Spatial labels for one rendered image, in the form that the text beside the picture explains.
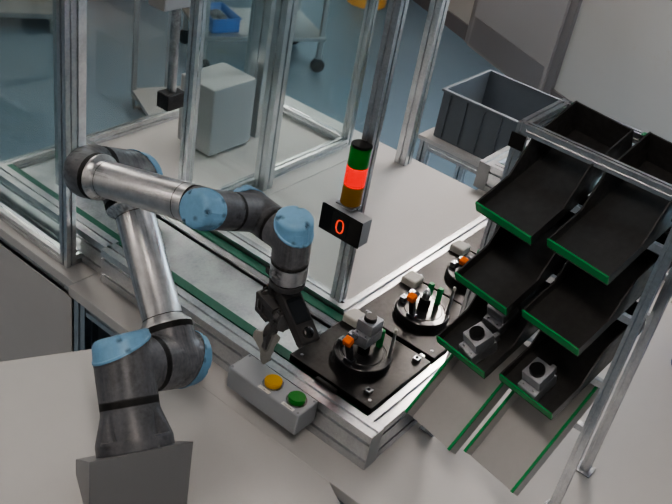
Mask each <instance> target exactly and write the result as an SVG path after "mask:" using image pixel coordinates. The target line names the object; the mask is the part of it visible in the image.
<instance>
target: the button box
mask: <svg viewBox="0 0 672 504"><path fill-rule="evenodd" d="M270 374H276V375H278V376H280V377H281V378H282V381H283V382H282V386H281V387H280V388H278V389H270V388H268V387H266V386H265V384H264V380H265V377H266V376H267V375H270ZM227 386H228V387H229V388H231V389H232V390H233V391H235V392H236V393H237V394H239V395H240V396H242V397H243V398H244V399H246V400H247V401H248V402H250V403H251V404H252V405H254V406H255V407H256V408H258V409H259V410H261V411H262V412H263V413H265V414H266V415H267V416H269V417H270V418H271V419H273V420H274V421H276V422H277V423H278V424H280V425H281V426H282V427H284V428H285V429H286V430H288V431H289V432H291V433H292V434H293V435H296V434H297V433H298V432H300V431H301V430H302V429H304V428H305V427H306V426H307V425H309V424H310V423H311V422H313V421H314V419H315V414H316V409H317V404H318V401H316V400H315V399H313V398H312V397H311V396H309V395H308V394H306V393H305V392H303V391H302V390H301V389H299V388H298V387H296V386H295V385H293V384H292V383H291V382H289V381H288V380H286V379H285V378H283V377H282V376H281V375H279V374H278V373H276V372H275V371H273V370H272V369H271V368H269V367H268V366H266V365H265V364H264V365H263V364H262V362H261V361H259V360H258V359H256V358H255V357H253V356H252V355H251V354H249V355H247V356H245V357H244V358H242V359H241V360H239V361H237V362H236V363H234V364H233V365H231V366H230V367H229V371H228V379H227ZM291 391H301V392H303V393H304V394H305V395H306V402H305V404H304V405H302V406H294V405H292V404H290V403H289V402H288V394H289V393H290V392H291Z"/></svg>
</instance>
